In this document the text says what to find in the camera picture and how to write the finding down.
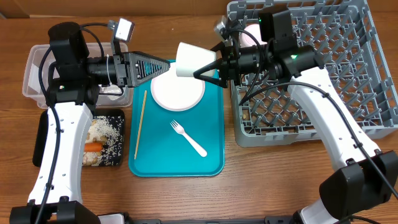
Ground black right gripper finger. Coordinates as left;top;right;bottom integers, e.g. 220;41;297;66
193;58;228;88
210;40;231;53

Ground white napkin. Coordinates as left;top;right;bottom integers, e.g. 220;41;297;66
99;85;124;101

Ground bowl with rice and nuts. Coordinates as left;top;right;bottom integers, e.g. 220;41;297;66
238;23;268;49

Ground frosted white cup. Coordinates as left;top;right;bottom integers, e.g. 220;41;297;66
175;42;217;77

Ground orange carrot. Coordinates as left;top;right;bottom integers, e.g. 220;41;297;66
84;142;103;152

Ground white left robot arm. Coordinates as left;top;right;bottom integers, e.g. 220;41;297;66
9;19;170;223

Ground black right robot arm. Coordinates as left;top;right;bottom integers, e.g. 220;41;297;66
193;6;397;223

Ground grey dishwasher rack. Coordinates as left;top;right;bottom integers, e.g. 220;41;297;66
227;0;397;147

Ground clear plastic bin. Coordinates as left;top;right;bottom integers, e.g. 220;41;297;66
22;42;133;109

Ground large white plate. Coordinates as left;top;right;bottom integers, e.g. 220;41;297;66
150;63;205;112

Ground spilled rice and nuts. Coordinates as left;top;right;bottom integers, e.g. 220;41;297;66
82;115;124;167

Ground white plastic fork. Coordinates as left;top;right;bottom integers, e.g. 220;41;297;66
170;120;208;157

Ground black tray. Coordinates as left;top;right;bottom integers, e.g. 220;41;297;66
32;108;126;168

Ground teal plastic tray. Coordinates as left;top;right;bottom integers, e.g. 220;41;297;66
128;82;225;177

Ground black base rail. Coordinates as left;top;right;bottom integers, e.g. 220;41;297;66
99;215;299;224

